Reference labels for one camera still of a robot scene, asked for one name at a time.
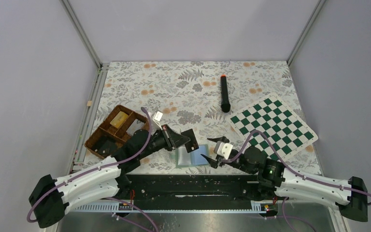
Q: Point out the aluminium cable duct rail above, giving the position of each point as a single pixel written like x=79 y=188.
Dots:
x=250 y=207

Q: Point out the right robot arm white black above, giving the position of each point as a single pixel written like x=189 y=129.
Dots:
x=275 y=180

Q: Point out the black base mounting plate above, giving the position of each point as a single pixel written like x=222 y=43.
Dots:
x=166 y=187

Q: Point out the green white chessboard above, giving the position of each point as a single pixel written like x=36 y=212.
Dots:
x=286 y=131

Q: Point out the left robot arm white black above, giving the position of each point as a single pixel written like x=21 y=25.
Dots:
x=52 y=198

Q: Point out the white card in basket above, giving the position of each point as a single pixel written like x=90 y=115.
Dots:
x=136 y=125

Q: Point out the dark credit card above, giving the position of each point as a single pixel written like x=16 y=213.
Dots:
x=192 y=143
x=105 y=147

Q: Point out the brown wicker basket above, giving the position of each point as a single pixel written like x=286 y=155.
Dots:
x=118 y=136

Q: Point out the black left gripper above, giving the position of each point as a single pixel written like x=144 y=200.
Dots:
x=178 y=139

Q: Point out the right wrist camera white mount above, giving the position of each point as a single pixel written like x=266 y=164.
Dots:
x=223 y=149

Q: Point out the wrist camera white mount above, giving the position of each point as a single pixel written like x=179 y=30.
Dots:
x=156 y=118
x=223 y=149

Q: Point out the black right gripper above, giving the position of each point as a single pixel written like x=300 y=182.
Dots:
x=213 y=163

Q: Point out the yellow block in basket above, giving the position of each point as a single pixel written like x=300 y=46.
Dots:
x=119 y=119

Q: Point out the black microphone orange tip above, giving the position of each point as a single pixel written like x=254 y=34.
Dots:
x=225 y=105

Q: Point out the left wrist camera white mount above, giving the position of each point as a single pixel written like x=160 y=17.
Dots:
x=156 y=118

